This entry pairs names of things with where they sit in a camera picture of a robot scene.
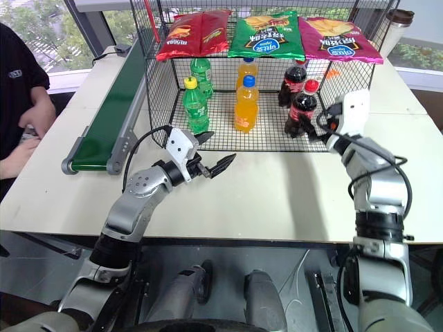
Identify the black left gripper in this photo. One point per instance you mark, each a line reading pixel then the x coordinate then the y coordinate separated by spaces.
pixel 197 166

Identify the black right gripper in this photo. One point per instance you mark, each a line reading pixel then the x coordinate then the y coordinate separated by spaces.
pixel 334 112

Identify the cola bottle red cap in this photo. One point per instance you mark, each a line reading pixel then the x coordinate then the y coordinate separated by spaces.
pixel 300 103
pixel 293 81

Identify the person's bare right forearm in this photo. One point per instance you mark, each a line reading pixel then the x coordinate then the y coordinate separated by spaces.
pixel 15 159

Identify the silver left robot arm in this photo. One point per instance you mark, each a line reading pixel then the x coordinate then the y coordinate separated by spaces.
pixel 138 193

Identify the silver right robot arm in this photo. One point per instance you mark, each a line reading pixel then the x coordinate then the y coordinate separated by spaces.
pixel 380 180

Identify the green conveyor belt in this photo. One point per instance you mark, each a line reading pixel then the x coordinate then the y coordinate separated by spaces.
pixel 104 114

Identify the person's left hand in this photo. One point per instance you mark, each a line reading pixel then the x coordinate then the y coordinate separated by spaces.
pixel 30 124

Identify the green soda bottle yellow cap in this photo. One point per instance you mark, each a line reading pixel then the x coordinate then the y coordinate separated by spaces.
pixel 196 110

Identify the orange soda bottle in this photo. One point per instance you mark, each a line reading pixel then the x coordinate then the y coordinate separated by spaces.
pixel 247 72
pixel 246 110

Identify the small orange object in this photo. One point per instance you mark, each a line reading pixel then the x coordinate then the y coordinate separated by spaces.
pixel 333 73

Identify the magenta chips bag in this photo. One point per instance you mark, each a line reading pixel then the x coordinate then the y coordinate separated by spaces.
pixel 339 42

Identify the green chips bag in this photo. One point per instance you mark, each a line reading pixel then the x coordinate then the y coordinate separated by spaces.
pixel 266 38

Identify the red chips bag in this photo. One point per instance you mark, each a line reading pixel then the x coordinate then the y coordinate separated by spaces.
pixel 194 34

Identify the white tumbler brown lid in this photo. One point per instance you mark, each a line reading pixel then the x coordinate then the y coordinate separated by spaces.
pixel 398 34

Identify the grey power adapter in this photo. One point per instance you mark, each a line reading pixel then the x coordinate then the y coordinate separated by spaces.
pixel 122 49

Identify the red plastic strip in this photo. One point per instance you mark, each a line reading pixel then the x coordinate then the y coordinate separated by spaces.
pixel 154 24

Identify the grey rounded robot leg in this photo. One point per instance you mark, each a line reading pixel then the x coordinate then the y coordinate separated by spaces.
pixel 264 297
pixel 183 290

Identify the black rounded robot waist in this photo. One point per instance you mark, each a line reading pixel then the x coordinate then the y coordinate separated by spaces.
pixel 207 326

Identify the person's black shirt torso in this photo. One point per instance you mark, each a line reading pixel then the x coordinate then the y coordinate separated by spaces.
pixel 17 86

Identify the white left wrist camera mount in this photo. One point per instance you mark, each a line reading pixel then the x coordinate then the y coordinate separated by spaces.
pixel 178 145

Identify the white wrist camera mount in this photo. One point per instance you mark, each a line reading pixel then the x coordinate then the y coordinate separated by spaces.
pixel 356 110
pixel 178 145

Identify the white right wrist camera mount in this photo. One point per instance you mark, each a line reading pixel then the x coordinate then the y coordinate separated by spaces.
pixel 356 110

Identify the dark window frame post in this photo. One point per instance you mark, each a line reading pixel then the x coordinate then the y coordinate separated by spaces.
pixel 91 38

